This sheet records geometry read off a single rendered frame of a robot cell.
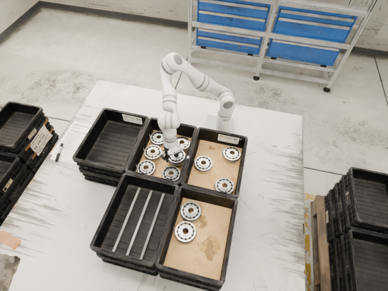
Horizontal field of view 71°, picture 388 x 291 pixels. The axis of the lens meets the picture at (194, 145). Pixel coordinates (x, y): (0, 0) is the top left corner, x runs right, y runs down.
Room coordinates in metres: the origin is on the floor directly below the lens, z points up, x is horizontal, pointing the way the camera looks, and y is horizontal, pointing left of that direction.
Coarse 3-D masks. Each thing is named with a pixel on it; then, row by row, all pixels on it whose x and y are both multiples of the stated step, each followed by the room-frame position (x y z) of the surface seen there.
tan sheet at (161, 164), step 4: (152, 132) 1.07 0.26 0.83; (148, 144) 0.98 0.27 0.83; (140, 160) 0.86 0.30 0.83; (144, 160) 0.87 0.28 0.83; (160, 160) 0.87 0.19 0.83; (156, 164) 0.84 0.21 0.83; (160, 164) 0.84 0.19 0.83; (164, 164) 0.84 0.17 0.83; (168, 164) 0.85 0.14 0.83; (156, 168) 0.82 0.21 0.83; (160, 168) 0.82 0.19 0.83; (164, 168) 0.82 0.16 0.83; (180, 168) 0.82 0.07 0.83; (156, 172) 0.79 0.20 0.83; (160, 172) 0.79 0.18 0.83; (156, 176) 0.76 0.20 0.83; (160, 176) 0.76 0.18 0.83
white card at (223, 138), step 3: (219, 135) 1.01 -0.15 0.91; (222, 135) 1.01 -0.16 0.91; (225, 135) 1.01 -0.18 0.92; (219, 138) 1.01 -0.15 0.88; (222, 138) 1.01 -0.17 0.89; (225, 138) 1.00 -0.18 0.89; (228, 138) 1.00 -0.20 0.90; (231, 138) 1.00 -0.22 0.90; (234, 138) 0.99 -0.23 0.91; (237, 138) 0.99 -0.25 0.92; (225, 141) 1.00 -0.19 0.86; (228, 141) 1.00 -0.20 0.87; (231, 141) 1.00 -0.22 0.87; (234, 141) 0.99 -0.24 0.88; (237, 141) 0.99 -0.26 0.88
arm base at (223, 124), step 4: (220, 120) 1.17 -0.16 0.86; (224, 120) 1.16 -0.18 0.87; (228, 120) 1.17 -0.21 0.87; (220, 124) 1.17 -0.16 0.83; (224, 124) 1.16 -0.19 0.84; (228, 124) 1.17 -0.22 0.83; (216, 128) 1.20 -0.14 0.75; (220, 128) 1.17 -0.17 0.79; (224, 128) 1.16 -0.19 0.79; (228, 128) 1.18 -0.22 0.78; (228, 132) 1.18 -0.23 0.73
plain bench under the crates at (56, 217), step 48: (96, 96) 1.50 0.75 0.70; (144, 96) 1.52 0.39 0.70; (192, 96) 1.55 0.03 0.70; (288, 144) 1.13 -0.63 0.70; (48, 192) 0.70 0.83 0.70; (96, 192) 0.71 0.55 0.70; (240, 192) 0.75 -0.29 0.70; (288, 192) 0.77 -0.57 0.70; (48, 240) 0.43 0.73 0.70; (240, 240) 0.47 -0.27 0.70; (288, 240) 0.48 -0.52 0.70; (48, 288) 0.21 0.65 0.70; (96, 288) 0.22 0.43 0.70; (144, 288) 0.22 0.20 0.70; (192, 288) 0.23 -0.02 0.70; (240, 288) 0.24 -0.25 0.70; (288, 288) 0.25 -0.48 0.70
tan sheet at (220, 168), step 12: (204, 144) 1.00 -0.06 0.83; (216, 144) 1.00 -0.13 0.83; (216, 156) 0.91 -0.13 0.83; (240, 156) 0.92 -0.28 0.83; (192, 168) 0.83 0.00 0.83; (216, 168) 0.83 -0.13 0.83; (228, 168) 0.84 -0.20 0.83; (192, 180) 0.75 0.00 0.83; (204, 180) 0.75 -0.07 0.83; (216, 180) 0.75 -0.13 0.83
